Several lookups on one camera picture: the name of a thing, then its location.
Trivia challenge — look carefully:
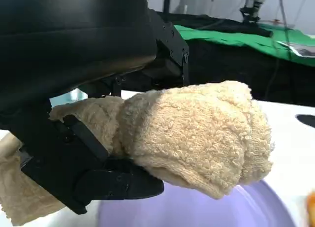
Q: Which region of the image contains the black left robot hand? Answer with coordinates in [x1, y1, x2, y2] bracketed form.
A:
[0, 0, 190, 215]

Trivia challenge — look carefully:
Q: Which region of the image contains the beige towel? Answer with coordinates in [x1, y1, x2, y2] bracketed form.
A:
[0, 80, 274, 226]

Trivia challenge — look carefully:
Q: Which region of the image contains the pale green mug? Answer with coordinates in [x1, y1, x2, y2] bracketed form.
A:
[49, 88, 89, 107]

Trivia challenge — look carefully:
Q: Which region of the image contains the green cloth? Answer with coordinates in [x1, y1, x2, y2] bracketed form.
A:
[173, 23, 315, 68]

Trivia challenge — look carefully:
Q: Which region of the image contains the black cloth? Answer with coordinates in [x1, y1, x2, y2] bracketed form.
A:
[155, 11, 315, 107]

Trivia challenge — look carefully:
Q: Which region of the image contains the lilac plate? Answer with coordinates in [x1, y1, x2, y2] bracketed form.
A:
[97, 179, 296, 227]

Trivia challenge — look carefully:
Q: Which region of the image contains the printed paper sheet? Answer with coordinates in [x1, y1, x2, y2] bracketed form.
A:
[277, 40, 315, 58]

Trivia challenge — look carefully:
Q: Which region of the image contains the orange and white bread roll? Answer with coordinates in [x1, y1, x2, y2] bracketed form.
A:
[306, 190, 315, 227]

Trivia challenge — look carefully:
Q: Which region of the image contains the thin black cable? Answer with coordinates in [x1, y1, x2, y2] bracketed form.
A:
[277, 0, 297, 62]

